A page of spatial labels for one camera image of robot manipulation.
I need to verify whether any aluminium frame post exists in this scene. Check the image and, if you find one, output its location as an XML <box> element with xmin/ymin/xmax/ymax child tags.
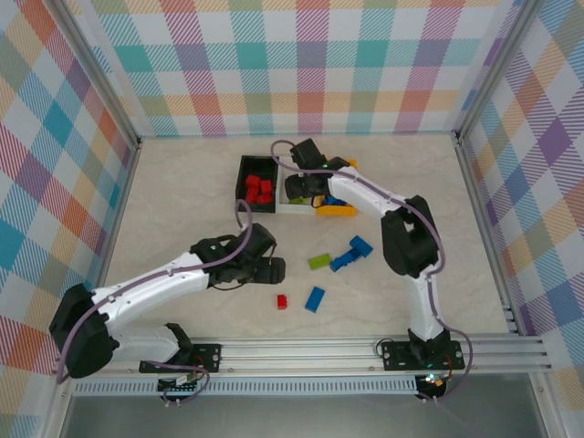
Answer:
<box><xmin>455</xmin><ymin>0</ymin><xmax>544</xmax><ymax>142</ymax></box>
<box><xmin>52</xmin><ymin>0</ymin><xmax>141</xmax><ymax>151</ymax></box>

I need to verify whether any aluminium right side rail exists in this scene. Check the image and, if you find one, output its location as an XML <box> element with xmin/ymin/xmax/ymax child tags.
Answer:
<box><xmin>454</xmin><ymin>130</ymin><xmax>524</xmax><ymax>337</ymax></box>

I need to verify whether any aluminium left frame post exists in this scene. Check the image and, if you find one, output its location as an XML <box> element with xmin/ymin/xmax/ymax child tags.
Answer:
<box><xmin>52</xmin><ymin>0</ymin><xmax>141</xmax><ymax>151</ymax></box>

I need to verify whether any right controller board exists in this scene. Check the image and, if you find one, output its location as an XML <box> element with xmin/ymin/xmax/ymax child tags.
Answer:
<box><xmin>417</xmin><ymin>371</ymin><xmax>451</xmax><ymax>399</ymax></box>

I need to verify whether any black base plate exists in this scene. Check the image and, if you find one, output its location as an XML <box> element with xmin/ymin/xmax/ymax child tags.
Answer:
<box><xmin>381</xmin><ymin>339</ymin><xmax>466</xmax><ymax>371</ymax></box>
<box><xmin>139</xmin><ymin>342</ymin><xmax>223</xmax><ymax>374</ymax></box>

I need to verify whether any left controller board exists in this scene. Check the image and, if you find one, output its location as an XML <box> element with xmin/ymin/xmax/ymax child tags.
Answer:
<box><xmin>157</xmin><ymin>372</ymin><xmax>204</xmax><ymax>394</ymax></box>

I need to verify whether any white slotted cable duct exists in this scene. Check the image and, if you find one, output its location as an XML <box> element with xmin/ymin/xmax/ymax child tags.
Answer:
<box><xmin>72</xmin><ymin>381</ymin><xmax>419</xmax><ymax>396</ymax></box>

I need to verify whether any large blue lego brick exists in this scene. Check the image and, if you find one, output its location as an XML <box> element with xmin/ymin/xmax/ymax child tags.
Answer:
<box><xmin>349</xmin><ymin>235</ymin><xmax>374</xmax><ymax>259</ymax></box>
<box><xmin>304</xmin><ymin>286</ymin><xmax>327</xmax><ymax>314</ymax></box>

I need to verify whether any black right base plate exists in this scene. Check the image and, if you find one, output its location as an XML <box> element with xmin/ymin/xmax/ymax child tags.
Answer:
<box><xmin>381</xmin><ymin>339</ymin><xmax>466</xmax><ymax>371</ymax></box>

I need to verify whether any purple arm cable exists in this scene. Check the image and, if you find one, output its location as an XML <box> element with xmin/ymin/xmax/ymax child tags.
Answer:
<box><xmin>54</xmin><ymin>199</ymin><xmax>255</xmax><ymax>407</ymax></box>
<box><xmin>270</xmin><ymin>139</ymin><xmax>474</xmax><ymax>405</ymax></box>

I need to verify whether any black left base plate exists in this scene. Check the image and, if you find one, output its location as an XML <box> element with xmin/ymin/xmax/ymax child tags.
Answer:
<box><xmin>139</xmin><ymin>342</ymin><xmax>223</xmax><ymax>374</ymax></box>

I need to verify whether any orange plastic bin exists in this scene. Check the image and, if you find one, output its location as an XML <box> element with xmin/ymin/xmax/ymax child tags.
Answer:
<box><xmin>314</xmin><ymin>157</ymin><xmax>360</xmax><ymax>218</ymax></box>

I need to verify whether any grey metal panel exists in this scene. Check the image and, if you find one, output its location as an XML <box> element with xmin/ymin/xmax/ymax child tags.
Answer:
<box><xmin>58</xmin><ymin>394</ymin><xmax>548</xmax><ymax>438</ymax></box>

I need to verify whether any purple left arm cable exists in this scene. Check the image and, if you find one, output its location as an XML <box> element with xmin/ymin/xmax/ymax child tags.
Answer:
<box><xmin>54</xmin><ymin>199</ymin><xmax>255</xmax><ymax>407</ymax></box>

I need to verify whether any white plastic bin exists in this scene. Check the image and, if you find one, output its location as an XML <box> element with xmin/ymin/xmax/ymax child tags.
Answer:
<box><xmin>275</xmin><ymin>154</ymin><xmax>320</xmax><ymax>215</ymax></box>

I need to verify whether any aluminium front rail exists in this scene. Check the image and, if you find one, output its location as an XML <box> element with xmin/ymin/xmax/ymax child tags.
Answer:
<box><xmin>49</xmin><ymin>334</ymin><xmax>556</xmax><ymax>378</ymax></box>

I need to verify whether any black plastic bin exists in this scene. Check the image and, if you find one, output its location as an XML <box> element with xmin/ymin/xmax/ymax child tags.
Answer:
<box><xmin>234</xmin><ymin>154</ymin><xmax>280</xmax><ymax>214</ymax></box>

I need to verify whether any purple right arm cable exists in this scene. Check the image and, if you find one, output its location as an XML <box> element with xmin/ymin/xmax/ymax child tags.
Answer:
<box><xmin>270</xmin><ymin>139</ymin><xmax>474</xmax><ymax>405</ymax></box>

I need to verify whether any controller board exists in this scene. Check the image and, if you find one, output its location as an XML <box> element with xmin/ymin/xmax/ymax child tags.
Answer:
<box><xmin>157</xmin><ymin>372</ymin><xmax>204</xmax><ymax>394</ymax></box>
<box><xmin>417</xmin><ymin>371</ymin><xmax>451</xmax><ymax>399</ymax></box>

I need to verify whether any aluminium left side rail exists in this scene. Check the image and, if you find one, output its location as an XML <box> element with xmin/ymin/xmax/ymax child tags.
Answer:
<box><xmin>79</xmin><ymin>136</ymin><xmax>143</xmax><ymax>343</ymax></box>

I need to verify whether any long blue lego brick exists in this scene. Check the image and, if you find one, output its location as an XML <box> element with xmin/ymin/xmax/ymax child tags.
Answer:
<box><xmin>329</xmin><ymin>252</ymin><xmax>361</xmax><ymax>273</ymax></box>

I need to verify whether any aluminium right frame post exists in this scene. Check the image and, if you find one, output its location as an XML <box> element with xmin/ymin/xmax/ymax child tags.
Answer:
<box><xmin>455</xmin><ymin>0</ymin><xmax>544</xmax><ymax>142</ymax></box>

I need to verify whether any aluminium rail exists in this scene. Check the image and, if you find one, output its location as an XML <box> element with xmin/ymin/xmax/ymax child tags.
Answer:
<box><xmin>454</xmin><ymin>130</ymin><xmax>524</xmax><ymax>337</ymax></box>
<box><xmin>79</xmin><ymin>136</ymin><xmax>143</xmax><ymax>343</ymax></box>
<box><xmin>49</xmin><ymin>334</ymin><xmax>556</xmax><ymax>378</ymax></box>

